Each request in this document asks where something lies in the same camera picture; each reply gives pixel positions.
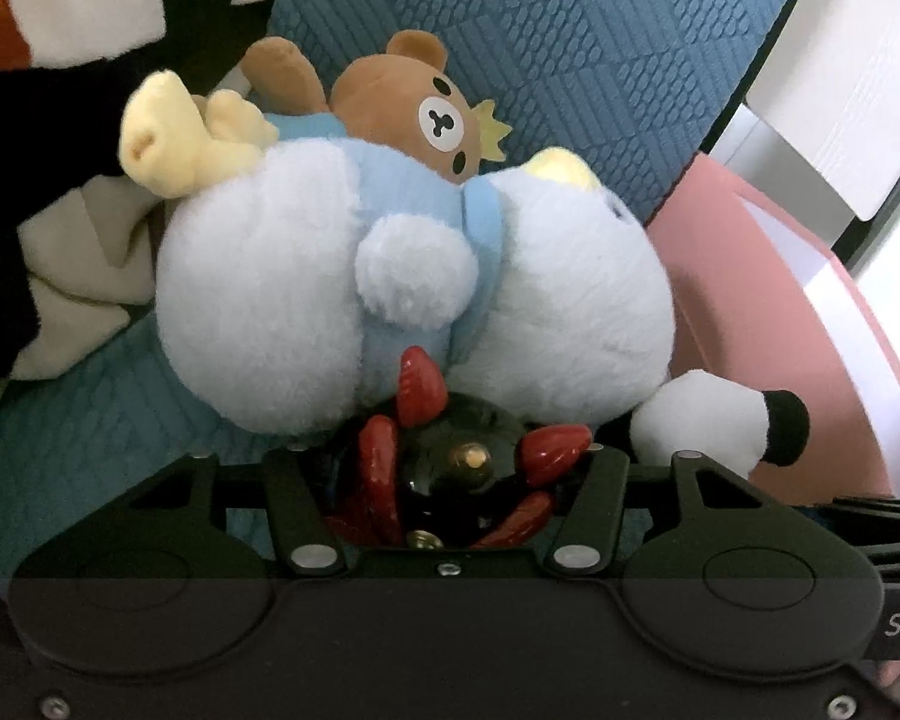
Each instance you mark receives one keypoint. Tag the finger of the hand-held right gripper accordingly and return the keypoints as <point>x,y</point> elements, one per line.
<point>889,529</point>

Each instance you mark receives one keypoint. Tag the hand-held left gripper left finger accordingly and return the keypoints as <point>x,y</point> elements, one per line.
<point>289,491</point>

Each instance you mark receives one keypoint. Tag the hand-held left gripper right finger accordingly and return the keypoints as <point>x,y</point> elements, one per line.
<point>604,491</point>

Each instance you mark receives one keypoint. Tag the red and black toy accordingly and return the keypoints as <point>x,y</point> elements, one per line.
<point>450,457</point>

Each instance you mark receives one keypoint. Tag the pink cardboard box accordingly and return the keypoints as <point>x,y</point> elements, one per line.
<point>757,300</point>

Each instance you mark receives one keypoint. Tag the small panda plush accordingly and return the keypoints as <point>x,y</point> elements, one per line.
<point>690,420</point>

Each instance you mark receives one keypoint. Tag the white and blue duck plush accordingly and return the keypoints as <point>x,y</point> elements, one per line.
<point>285,292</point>

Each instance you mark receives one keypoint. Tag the striped blanket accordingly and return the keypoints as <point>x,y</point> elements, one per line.
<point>60,165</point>

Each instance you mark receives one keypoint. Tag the brown bear plush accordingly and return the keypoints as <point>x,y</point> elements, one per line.
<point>397,105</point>

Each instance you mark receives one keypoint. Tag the blue textured mat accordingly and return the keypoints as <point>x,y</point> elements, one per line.
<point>570,37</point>

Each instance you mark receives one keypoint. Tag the white plastic board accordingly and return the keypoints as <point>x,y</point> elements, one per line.
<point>855,75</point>

